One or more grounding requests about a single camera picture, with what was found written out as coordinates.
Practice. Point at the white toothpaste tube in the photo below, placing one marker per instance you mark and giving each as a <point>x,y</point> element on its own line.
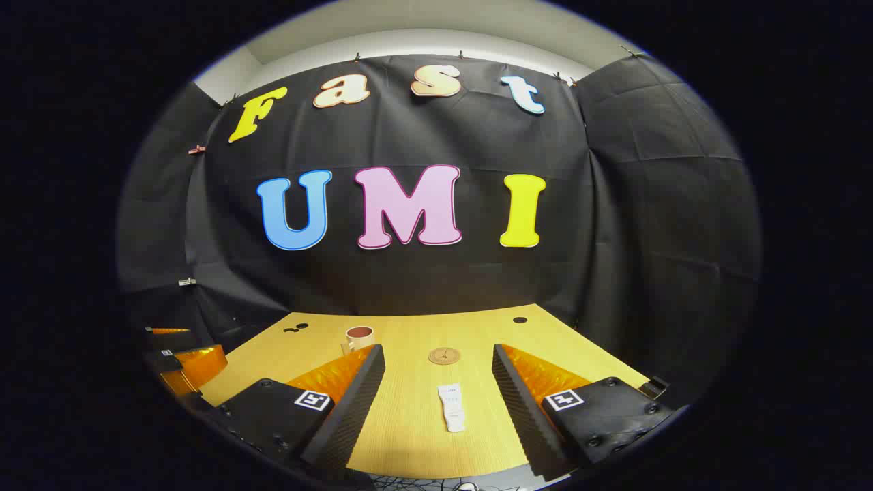
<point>452,409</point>

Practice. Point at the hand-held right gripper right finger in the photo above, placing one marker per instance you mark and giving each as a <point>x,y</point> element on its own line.
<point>522,409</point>

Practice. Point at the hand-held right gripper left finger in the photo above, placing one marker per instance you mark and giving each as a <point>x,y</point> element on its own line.
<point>354,402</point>

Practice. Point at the wooden desktop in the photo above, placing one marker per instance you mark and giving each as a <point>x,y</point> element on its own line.
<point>409,409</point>

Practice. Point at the round wooden coaster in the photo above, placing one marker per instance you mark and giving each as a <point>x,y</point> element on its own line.
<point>444,355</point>

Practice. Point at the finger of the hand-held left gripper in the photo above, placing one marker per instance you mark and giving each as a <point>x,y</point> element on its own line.
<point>167,331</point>
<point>201,365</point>

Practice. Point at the beige cup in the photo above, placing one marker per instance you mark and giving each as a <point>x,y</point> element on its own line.
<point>359,335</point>

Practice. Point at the black backdrop cloth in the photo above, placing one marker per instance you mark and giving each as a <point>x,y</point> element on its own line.
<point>409,286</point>

